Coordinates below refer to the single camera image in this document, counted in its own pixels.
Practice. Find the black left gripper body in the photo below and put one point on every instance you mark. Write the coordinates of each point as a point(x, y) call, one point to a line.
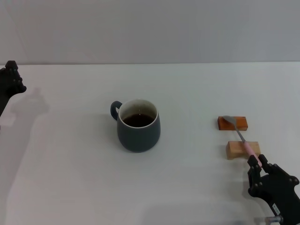
point(3, 98)

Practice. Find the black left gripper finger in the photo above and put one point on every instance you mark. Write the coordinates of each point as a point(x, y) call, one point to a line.
point(16, 82)
point(3, 79)

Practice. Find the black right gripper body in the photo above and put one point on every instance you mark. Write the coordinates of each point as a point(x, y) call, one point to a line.
point(279, 194)

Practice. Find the dark brown wooden block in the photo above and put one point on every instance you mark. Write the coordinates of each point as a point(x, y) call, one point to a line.
point(222, 125)

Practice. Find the dark coffee liquid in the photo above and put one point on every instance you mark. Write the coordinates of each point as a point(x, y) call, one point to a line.
point(139, 120)

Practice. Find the dark grey ceramic mug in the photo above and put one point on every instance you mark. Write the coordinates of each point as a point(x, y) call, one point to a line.
point(138, 140)

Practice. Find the light wooden arch block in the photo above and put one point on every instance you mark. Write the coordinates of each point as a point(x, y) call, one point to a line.
point(234, 150)

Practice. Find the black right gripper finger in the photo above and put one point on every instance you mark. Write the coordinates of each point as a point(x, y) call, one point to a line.
point(276, 170)
point(255, 173)

